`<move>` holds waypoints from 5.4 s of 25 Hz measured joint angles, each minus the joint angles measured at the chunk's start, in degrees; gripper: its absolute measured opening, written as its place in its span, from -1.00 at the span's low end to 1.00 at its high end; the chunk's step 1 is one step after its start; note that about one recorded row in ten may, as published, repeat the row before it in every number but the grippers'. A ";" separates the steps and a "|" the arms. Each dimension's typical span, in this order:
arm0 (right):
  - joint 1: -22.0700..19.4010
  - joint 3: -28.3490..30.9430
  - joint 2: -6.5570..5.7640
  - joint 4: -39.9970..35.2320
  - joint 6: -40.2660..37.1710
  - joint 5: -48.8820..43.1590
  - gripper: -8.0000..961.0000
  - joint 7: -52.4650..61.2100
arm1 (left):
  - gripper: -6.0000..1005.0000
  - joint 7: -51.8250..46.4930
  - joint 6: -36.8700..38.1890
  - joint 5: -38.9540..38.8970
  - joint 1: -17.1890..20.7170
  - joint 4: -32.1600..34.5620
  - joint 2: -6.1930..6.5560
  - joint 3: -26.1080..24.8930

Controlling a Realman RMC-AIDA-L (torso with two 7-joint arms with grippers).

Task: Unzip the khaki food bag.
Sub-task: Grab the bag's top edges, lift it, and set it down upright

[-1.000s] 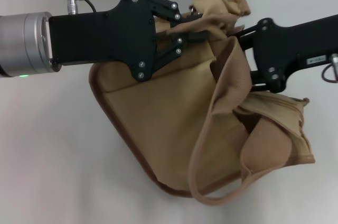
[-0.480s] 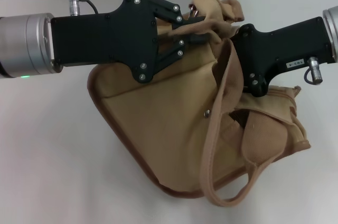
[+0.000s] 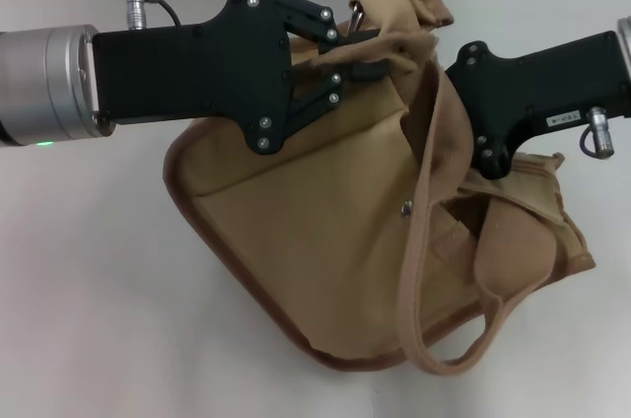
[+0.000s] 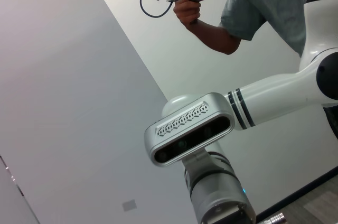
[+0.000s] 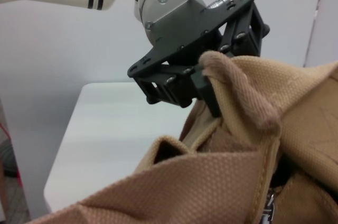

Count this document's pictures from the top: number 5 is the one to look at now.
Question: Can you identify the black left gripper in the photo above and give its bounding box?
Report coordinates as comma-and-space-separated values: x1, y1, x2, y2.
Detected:
127, 0, 271, 118

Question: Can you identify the khaki canvas food bag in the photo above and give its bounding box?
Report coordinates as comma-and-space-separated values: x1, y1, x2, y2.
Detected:
31, 51, 338, 224

